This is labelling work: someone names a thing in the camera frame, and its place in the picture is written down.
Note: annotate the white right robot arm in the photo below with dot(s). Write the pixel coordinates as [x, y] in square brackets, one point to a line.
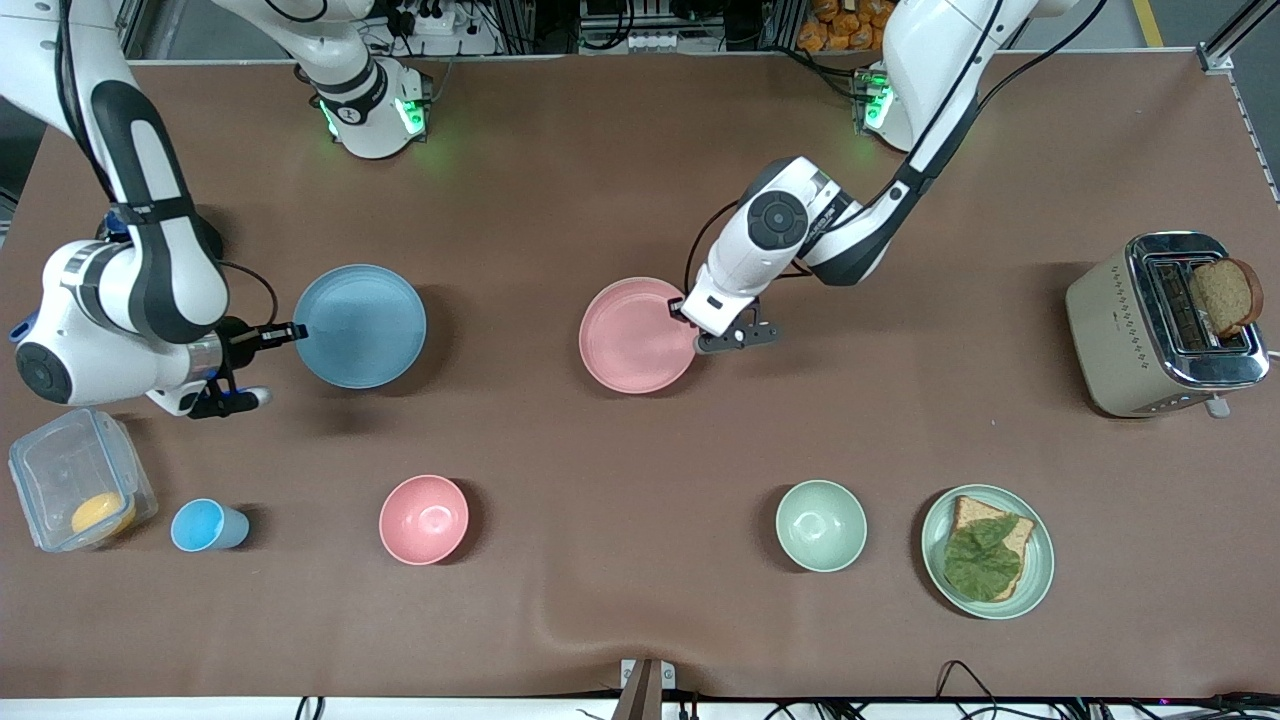
[170, 290]

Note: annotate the pink bowl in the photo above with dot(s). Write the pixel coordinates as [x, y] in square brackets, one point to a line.
[424, 520]

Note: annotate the metal camera stand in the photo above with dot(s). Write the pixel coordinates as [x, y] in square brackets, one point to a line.
[645, 690]

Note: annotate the orange snack bags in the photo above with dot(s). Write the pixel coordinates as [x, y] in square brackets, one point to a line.
[850, 25]

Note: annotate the pink plate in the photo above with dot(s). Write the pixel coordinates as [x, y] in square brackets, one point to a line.
[635, 335]

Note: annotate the green lettuce leaf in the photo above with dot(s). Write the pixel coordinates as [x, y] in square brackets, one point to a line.
[980, 565]

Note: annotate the yellow round food piece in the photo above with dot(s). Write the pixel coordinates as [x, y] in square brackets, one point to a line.
[98, 515]

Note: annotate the green bowl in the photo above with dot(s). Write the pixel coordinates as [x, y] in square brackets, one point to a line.
[821, 526]

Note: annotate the blue cup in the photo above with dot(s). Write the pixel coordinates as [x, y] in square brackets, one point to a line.
[205, 526]

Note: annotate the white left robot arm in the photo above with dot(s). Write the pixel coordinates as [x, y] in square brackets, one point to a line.
[760, 250]

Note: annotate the green plate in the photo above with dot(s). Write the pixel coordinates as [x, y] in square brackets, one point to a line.
[1038, 580]

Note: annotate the brown bread slice in toaster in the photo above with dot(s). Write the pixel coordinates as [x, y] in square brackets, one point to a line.
[1225, 298]

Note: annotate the blue plate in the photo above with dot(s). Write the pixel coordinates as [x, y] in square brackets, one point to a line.
[360, 326]

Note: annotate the aluminium frame profile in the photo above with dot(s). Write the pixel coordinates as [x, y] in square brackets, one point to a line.
[135, 25]
[1235, 35]

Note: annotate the clear plastic food container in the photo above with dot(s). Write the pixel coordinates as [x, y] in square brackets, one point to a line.
[60, 465]

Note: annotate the beige and chrome toaster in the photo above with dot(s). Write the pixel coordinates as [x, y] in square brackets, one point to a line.
[1120, 340]

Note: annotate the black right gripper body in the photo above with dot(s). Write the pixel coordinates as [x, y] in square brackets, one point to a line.
[238, 340]

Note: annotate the white power strip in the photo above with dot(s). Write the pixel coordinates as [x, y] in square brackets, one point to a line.
[435, 20]
[655, 41]

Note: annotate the brown table cover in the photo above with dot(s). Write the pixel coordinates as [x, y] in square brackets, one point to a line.
[600, 160]

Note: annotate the toast slice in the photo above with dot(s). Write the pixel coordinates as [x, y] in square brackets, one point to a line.
[975, 512]

